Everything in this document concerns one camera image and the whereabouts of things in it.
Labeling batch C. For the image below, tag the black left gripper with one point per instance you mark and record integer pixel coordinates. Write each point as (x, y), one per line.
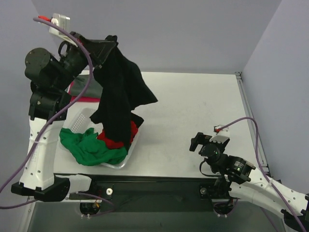
(97, 51)

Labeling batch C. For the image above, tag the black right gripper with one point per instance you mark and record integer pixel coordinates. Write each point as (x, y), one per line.
(201, 143)

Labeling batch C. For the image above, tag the black t-shirt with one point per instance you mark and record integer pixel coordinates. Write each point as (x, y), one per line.
(123, 89)

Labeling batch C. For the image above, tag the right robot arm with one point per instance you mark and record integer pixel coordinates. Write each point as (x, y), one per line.
(238, 178)

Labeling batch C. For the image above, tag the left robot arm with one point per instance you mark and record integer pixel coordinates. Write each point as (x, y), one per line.
(49, 79)

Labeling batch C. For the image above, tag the folded grey t-shirt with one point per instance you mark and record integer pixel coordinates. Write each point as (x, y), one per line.
(94, 89)

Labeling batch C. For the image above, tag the folded magenta t-shirt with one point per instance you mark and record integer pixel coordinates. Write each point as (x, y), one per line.
(85, 99)

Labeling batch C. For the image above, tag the red t-shirt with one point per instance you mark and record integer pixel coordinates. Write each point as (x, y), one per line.
(111, 144)

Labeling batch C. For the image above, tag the green t-shirt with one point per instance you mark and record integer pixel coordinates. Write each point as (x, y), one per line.
(88, 150)

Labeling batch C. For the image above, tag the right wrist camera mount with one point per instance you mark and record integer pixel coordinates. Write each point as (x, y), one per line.
(222, 134)

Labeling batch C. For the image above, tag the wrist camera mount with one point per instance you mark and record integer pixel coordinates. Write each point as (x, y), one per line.
(222, 134)
(59, 20)

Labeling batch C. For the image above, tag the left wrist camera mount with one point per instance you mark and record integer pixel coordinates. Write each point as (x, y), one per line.
(59, 20)

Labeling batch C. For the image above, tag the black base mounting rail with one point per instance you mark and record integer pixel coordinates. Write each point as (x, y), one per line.
(154, 194)

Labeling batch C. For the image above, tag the aluminium frame rail front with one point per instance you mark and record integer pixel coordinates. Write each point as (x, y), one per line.
(26, 218)

